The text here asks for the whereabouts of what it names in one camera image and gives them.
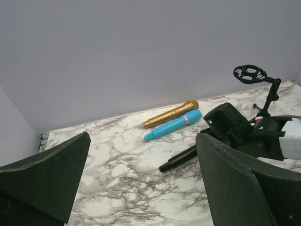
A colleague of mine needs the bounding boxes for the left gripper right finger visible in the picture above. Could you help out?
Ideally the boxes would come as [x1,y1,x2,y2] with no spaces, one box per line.
[196,133,301,226]

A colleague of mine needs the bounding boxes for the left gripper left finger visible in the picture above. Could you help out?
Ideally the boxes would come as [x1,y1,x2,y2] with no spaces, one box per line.
[0,132,91,226]

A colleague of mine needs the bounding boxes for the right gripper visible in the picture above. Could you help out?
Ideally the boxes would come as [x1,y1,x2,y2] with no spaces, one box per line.
[236,116,293,161]

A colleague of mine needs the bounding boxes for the black microphone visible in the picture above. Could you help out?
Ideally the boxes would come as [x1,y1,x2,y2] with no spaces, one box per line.
[159,145,198,172]

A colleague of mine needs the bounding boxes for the black tripod microphone stand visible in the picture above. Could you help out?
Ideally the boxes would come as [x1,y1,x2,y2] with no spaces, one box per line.
[233,65,281,117]

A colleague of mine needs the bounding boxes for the blue microphone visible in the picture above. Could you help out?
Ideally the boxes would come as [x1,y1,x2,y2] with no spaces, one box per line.
[143,109,202,142]

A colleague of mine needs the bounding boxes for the gold microphone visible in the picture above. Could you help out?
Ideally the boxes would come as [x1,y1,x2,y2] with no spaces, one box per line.
[143,100,199,129]

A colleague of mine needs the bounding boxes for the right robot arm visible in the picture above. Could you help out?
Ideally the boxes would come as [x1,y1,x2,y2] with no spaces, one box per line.
[201,103,293,161]

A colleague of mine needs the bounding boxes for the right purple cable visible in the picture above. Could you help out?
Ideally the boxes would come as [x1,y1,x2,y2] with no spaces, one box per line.
[279,114,301,121]

